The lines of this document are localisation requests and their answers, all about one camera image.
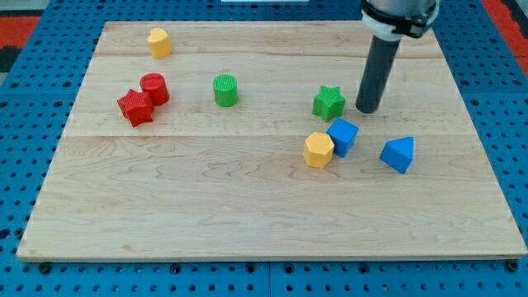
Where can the blue cube block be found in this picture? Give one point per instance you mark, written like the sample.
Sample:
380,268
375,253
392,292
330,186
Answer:
343,134

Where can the yellow hexagon block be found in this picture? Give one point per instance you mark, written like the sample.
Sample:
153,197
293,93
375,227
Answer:
318,150

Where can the green cylinder block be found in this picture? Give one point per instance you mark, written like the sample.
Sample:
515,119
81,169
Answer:
225,88

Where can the light wooden board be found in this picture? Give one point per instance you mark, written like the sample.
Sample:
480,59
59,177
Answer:
205,183

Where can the green star block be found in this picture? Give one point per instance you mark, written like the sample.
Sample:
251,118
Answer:
329,103

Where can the red cylinder block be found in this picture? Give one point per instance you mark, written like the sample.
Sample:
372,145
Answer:
155,85

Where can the blue triangular prism block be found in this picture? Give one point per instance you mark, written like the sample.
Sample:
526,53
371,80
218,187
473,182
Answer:
398,153

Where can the red star block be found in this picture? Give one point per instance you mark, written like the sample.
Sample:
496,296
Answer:
137,107

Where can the yellow heart block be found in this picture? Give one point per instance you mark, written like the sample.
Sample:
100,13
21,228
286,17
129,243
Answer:
159,43

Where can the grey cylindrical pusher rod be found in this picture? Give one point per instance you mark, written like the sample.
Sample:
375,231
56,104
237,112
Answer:
376,73

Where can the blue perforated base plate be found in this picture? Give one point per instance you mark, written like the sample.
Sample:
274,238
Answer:
41,87

